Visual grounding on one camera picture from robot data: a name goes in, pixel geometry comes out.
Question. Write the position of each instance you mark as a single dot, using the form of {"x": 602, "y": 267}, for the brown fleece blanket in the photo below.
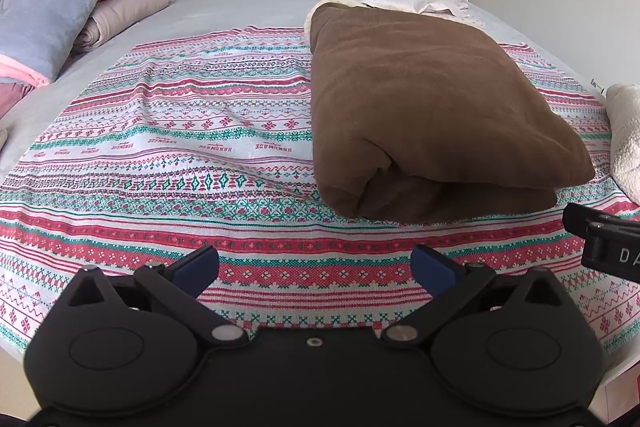
{"x": 425, "y": 107}

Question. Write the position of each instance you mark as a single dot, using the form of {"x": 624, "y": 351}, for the pink pillow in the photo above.
{"x": 12, "y": 96}

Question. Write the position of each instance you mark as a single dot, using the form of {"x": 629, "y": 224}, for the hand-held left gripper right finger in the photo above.
{"x": 430, "y": 269}

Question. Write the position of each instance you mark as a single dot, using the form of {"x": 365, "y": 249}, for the beige pillow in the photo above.
{"x": 125, "y": 9}

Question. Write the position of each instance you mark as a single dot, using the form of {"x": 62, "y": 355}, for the patterned red green blanket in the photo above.
{"x": 200, "y": 132}

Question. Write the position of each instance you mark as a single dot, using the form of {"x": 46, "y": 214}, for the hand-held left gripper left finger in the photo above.
{"x": 197, "y": 269}

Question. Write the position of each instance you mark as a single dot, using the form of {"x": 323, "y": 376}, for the white fluffy blanket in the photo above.
{"x": 625, "y": 137}

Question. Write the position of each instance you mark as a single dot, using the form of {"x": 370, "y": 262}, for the grey bed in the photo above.
{"x": 225, "y": 4}

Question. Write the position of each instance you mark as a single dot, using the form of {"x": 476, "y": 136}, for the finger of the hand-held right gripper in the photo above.
{"x": 575, "y": 214}

